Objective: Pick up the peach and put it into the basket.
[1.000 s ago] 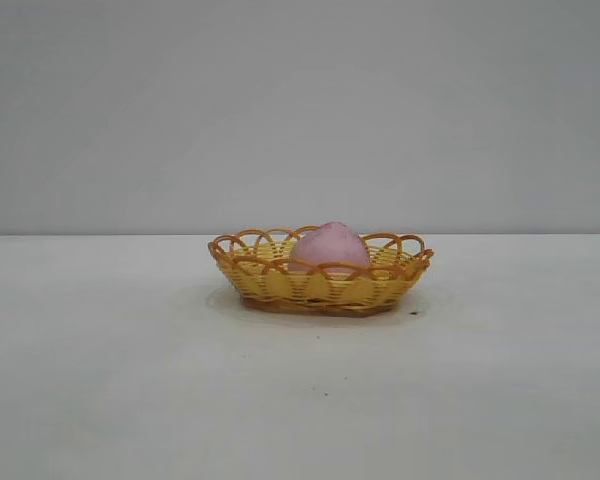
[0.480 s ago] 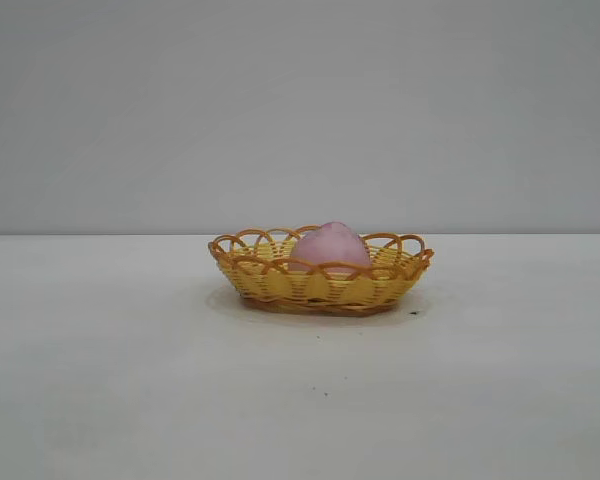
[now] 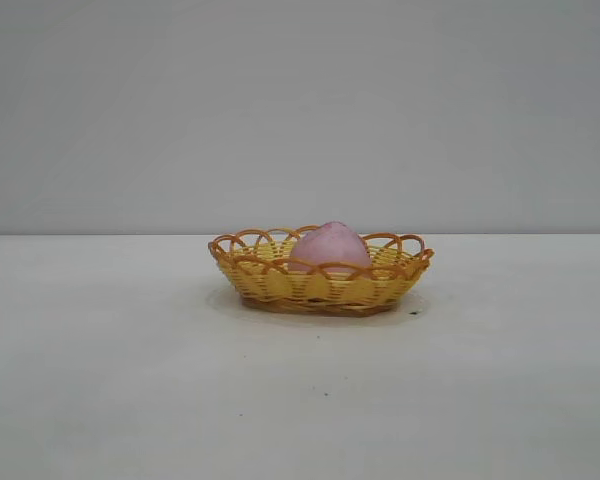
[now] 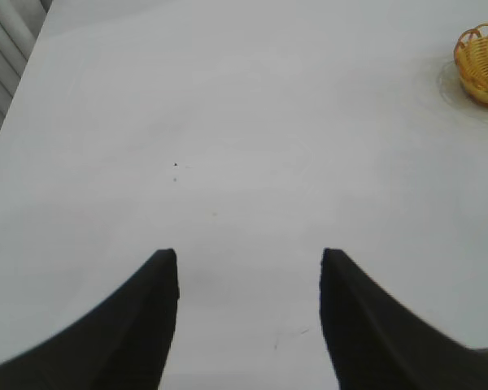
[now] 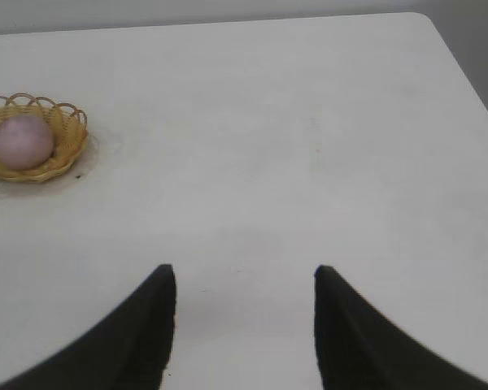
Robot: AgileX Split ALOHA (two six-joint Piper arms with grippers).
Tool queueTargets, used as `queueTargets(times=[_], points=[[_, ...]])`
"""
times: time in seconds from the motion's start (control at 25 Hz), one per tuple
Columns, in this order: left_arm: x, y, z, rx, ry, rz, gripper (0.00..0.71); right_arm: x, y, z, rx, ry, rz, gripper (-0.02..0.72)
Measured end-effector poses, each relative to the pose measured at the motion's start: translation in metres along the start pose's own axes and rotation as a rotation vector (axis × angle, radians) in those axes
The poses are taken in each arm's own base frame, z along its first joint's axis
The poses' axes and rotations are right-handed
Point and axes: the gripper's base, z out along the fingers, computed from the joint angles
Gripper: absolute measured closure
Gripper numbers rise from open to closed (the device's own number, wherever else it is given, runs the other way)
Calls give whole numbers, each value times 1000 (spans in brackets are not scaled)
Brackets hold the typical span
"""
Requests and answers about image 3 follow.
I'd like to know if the pink peach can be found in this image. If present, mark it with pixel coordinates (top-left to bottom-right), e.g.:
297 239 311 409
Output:
287 219 374 277

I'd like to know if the yellow woven wicker basket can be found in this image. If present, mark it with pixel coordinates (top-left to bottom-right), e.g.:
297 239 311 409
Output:
207 224 436 319

